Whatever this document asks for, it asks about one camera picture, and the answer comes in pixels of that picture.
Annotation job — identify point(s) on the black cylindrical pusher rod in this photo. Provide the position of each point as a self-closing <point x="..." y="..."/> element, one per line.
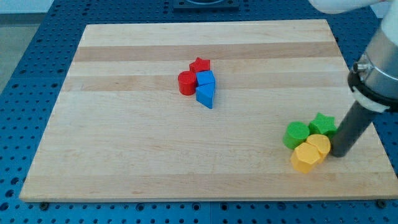
<point x="355" y="122"/>

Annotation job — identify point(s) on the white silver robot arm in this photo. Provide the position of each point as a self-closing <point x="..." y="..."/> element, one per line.
<point x="373" y="83"/>

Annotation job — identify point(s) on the green star block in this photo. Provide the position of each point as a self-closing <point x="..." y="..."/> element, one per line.
<point x="323" y="124"/>

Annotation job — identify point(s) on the yellow cylinder block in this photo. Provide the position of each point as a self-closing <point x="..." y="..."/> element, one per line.
<point x="322" y="143"/>

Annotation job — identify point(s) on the green cylinder block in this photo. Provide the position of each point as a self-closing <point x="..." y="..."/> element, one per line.
<point x="295" y="134"/>

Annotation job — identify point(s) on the yellow hexagon block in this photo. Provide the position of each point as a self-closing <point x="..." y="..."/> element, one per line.
<point x="305" y="157"/>

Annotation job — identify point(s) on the blue wedge block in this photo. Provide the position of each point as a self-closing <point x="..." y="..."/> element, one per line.
<point x="205" y="94"/>

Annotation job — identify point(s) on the blue cube block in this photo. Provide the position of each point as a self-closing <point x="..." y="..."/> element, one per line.
<point x="205" y="77"/>

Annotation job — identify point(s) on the red star block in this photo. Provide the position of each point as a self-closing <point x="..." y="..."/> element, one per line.
<point x="200" y="65"/>

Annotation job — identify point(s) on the red cylinder block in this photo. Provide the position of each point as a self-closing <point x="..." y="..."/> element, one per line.
<point x="187" y="82"/>

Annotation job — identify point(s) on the wooden board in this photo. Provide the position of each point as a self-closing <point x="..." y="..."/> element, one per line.
<point x="121" y="131"/>

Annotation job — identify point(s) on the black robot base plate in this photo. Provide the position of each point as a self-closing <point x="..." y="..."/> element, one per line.
<point x="184" y="5"/>

